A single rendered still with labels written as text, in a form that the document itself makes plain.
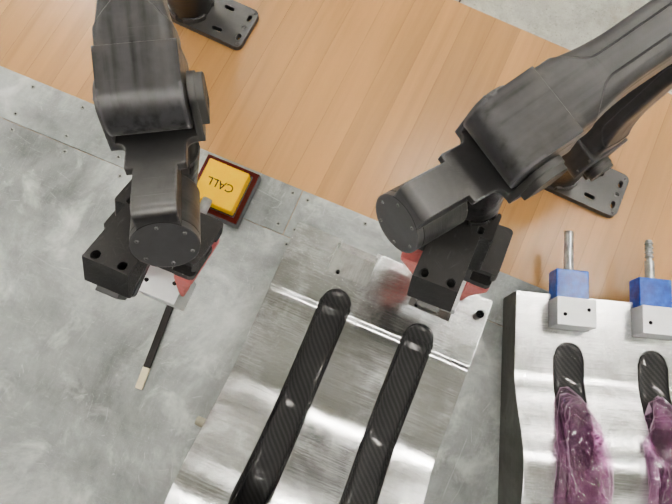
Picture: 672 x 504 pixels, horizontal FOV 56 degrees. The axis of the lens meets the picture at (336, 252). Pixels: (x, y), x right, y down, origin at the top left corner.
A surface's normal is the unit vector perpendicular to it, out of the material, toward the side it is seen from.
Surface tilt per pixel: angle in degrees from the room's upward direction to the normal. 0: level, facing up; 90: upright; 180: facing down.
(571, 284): 0
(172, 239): 66
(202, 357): 0
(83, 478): 0
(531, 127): 14
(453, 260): 22
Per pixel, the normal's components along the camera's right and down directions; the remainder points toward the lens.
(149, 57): 0.07, -0.05
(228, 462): 0.20, -0.59
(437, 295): -0.41, 0.72
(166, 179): -0.01, -0.62
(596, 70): -0.15, -0.13
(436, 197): 0.23, -0.37
